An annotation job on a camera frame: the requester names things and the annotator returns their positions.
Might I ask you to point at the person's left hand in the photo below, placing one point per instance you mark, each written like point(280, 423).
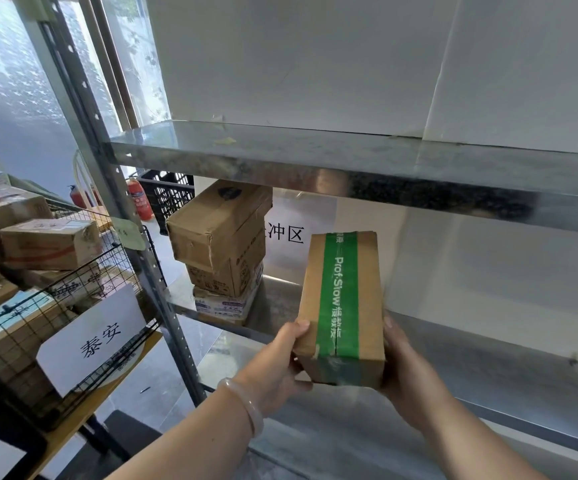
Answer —
point(274, 369)

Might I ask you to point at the box with green tape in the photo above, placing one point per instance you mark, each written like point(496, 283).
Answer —
point(319, 274)

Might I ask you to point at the person's right forearm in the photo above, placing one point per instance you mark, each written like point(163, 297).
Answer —
point(479, 444)

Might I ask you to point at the dark green cloth bag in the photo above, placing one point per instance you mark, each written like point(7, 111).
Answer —
point(39, 189)

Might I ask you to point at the oval-marked long cardboard box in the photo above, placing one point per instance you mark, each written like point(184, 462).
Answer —
point(209, 219)

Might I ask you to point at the box with white label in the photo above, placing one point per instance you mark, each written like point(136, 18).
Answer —
point(69, 287)

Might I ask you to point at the person's right hand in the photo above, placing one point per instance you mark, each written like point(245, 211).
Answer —
point(414, 384)

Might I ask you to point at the metal shelving rack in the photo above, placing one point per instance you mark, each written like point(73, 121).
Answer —
point(319, 154)

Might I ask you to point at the white paper sign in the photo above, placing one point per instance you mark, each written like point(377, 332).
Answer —
point(289, 214)

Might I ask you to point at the frosted glass partition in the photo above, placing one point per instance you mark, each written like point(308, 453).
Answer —
point(19, 94)

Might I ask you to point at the box with orange stripe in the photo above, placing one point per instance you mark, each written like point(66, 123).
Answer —
point(49, 244)

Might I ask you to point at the person's left forearm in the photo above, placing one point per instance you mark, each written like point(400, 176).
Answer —
point(189, 444)

